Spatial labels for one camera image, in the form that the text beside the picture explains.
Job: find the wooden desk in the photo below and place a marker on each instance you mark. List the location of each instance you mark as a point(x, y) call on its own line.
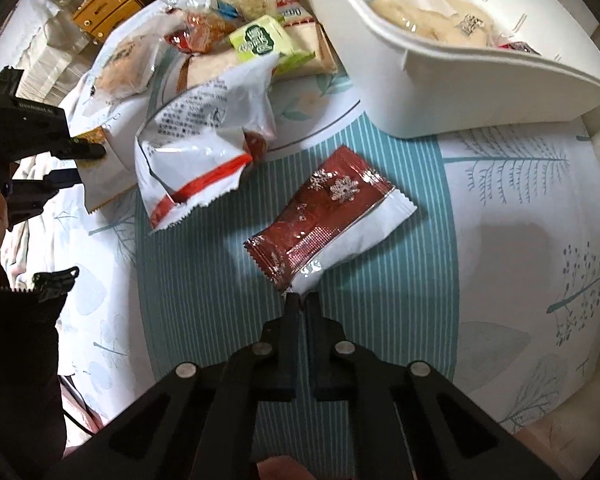
point(115, 0)

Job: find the white plastic basket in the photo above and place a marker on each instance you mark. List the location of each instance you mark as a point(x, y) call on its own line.
point(430, 95)

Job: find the red white cookie packet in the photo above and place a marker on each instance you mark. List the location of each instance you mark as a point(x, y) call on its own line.
point(305, 25)

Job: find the red snowflake snack packet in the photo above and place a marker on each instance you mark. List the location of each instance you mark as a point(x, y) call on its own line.
point(320, 220)

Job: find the pale round cracker packet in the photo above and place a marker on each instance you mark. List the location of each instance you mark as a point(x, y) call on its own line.
point(430, 5)

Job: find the white brown-topped snack packet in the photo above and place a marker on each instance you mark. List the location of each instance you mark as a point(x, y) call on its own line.
point(105, 180)

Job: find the beige brown-print snack packet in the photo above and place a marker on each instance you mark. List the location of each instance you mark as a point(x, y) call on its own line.
point(205, 67)

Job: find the white red snack packet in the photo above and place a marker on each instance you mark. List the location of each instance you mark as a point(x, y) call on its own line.
point(200, 135)

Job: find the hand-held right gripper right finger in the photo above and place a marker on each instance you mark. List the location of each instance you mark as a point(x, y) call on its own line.
point(316, 340)

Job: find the red orange snack packet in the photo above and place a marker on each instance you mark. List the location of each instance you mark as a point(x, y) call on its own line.
point(520, 47)

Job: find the green snack packet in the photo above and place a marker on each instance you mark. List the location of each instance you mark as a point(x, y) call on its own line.
point(265, 40)

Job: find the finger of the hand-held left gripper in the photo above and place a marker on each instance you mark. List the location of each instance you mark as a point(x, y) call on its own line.
point(40, 187)
point(82, 149)

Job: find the white lace cloth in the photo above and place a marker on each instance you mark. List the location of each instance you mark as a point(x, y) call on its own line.
point(35, 45)

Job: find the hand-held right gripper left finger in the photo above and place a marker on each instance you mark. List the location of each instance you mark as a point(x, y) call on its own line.
point(290, 332)

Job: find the clear round cracker packet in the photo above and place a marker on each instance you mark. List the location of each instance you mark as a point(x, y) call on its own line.
point(125, 65)

